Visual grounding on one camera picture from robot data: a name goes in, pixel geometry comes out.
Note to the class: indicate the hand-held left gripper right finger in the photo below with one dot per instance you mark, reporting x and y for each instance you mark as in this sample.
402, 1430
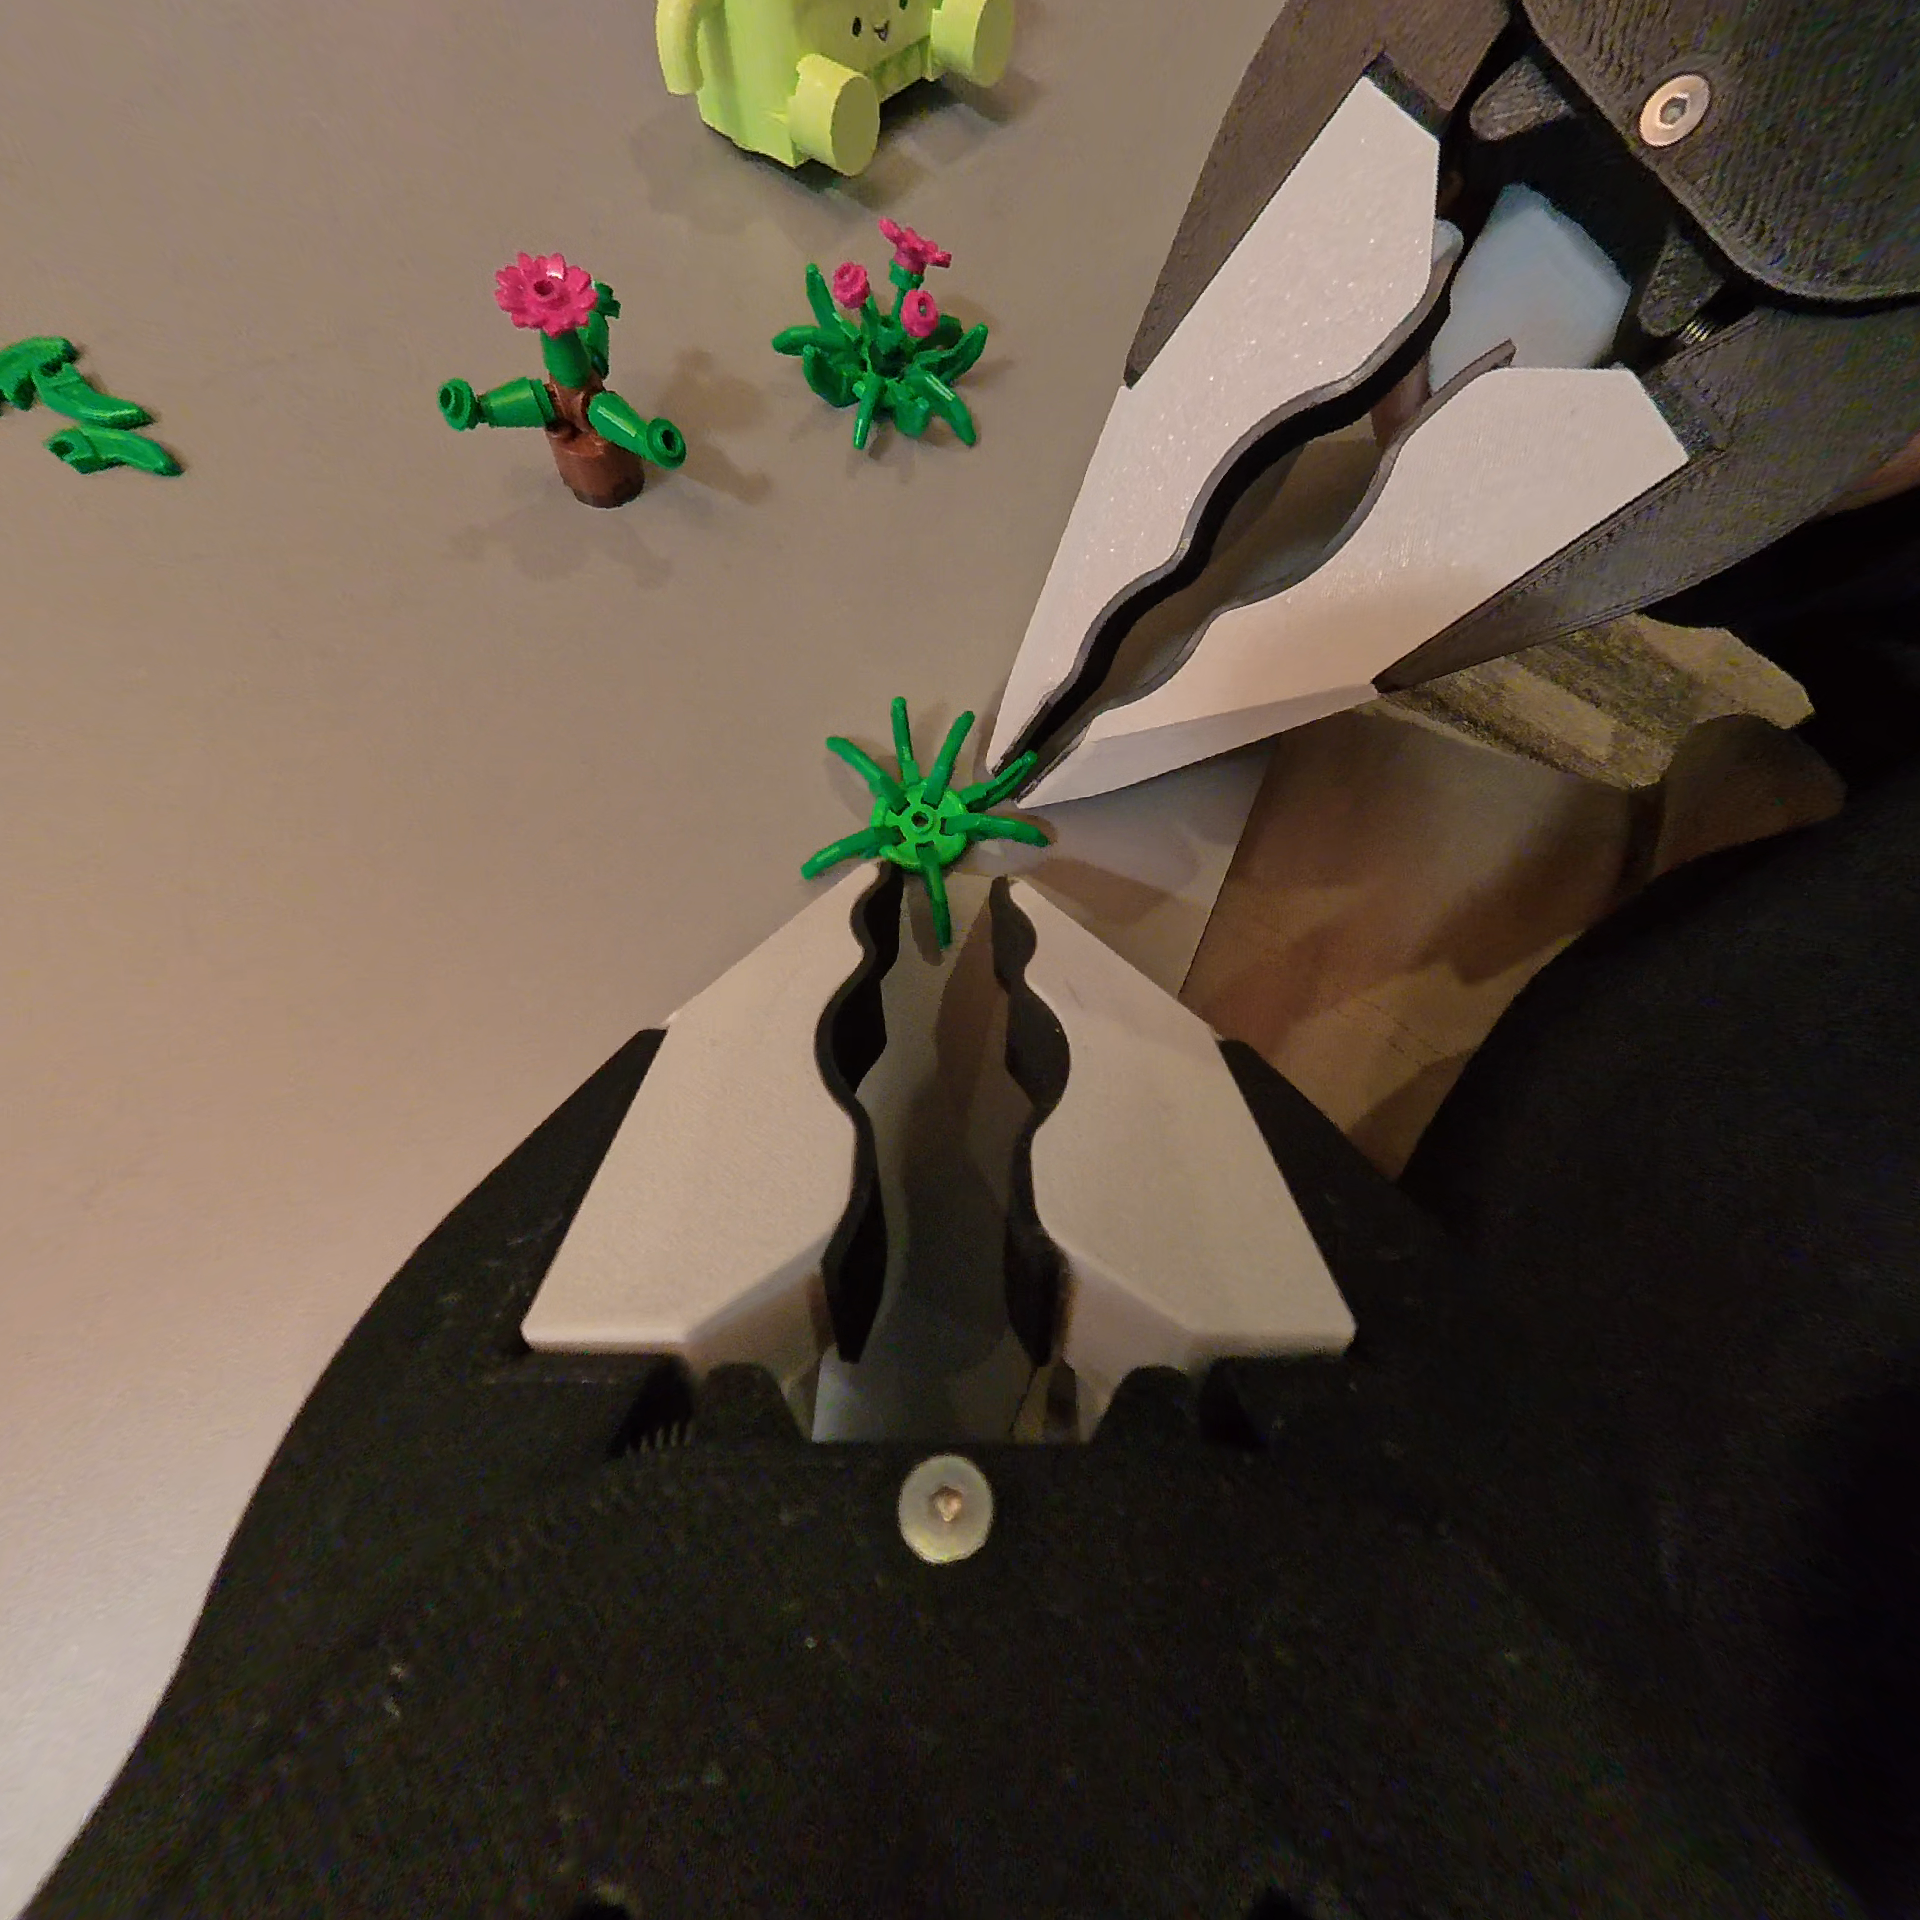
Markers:
1178, 1200

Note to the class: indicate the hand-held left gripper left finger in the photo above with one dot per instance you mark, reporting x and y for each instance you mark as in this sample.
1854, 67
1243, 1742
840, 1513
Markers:
704, 1185

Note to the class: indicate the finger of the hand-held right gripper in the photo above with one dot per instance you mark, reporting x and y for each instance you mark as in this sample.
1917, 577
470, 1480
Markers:
1499, 495
1275, 285

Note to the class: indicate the green spiky plant base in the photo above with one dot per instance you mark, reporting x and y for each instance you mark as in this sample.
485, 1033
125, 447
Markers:
913, 820

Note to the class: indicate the small green curved leaf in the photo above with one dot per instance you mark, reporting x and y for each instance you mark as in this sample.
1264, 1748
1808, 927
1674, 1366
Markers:
1014, 774

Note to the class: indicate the green bush with pink flowers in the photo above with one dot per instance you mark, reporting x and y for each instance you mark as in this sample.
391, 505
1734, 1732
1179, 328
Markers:
886, 369

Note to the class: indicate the lime green brick pot figure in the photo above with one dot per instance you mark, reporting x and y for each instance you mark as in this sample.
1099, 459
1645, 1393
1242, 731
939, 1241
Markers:
795, 91

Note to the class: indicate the pink flower on brown stem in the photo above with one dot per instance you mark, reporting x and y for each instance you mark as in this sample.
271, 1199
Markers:
600, 465

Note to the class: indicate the group of loose green leaves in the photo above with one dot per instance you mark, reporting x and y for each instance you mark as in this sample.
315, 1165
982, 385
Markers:
119, 455

